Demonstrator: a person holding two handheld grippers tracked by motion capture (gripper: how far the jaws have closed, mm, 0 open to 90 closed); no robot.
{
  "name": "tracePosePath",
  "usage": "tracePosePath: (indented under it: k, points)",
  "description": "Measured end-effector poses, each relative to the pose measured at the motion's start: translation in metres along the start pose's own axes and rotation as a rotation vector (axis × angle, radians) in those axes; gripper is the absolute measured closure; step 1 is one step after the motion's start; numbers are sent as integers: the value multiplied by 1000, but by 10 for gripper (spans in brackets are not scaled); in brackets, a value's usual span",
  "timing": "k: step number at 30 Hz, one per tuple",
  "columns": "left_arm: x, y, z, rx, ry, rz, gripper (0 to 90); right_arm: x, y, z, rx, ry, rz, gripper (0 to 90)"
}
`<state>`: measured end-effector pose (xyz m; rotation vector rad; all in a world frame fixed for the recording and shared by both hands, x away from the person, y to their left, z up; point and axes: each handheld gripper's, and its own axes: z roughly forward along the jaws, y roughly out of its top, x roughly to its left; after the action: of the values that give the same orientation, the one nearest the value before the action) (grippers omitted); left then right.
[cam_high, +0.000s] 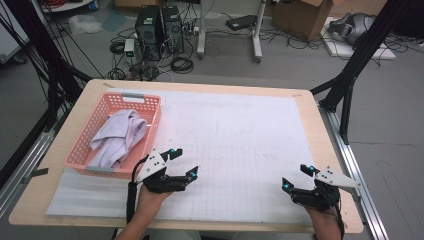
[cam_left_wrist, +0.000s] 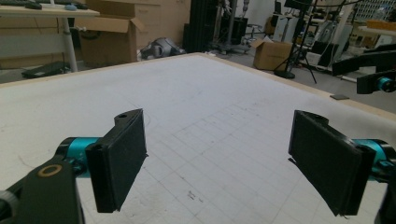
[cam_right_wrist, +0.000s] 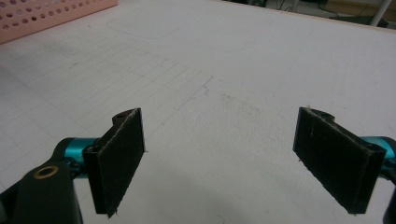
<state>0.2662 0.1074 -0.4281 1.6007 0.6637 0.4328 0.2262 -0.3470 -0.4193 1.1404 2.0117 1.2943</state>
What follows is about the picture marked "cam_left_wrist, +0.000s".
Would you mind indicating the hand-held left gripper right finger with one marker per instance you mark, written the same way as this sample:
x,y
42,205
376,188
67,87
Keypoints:
x,y
330,161

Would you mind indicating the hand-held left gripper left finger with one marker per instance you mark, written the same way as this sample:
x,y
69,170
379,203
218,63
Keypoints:
x,y
115,161

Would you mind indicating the black tripod stand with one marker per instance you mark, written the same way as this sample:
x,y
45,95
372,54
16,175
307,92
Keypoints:
x,y
285,74

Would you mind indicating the small cardboard box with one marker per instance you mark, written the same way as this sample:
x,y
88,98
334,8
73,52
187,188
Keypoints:
x,y
271,56

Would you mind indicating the white grid foam mat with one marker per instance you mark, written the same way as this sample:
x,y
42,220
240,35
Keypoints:
x,y
202,93

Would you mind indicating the flat black device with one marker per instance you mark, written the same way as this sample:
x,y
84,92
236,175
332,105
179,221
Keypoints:
x,y
46,70

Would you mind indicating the open cardboard box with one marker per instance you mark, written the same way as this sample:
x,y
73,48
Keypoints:
x,y
106,43

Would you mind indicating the grey headset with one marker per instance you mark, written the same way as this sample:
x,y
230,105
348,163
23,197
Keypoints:
x,y
162,47

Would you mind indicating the stack of large cartons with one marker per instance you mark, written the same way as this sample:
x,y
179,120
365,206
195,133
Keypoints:
x,y
162,21

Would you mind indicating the blue computer mouse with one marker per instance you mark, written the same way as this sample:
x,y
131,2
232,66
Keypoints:
x,y
71,7

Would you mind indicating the white desk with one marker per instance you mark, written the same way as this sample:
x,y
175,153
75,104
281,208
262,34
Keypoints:
x,y
46,13

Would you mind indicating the black keyboard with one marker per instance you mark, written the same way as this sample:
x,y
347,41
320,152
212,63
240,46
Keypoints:
x,y
18,3

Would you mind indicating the black metal frame post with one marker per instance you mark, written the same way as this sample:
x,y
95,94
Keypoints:
x,y
200,25

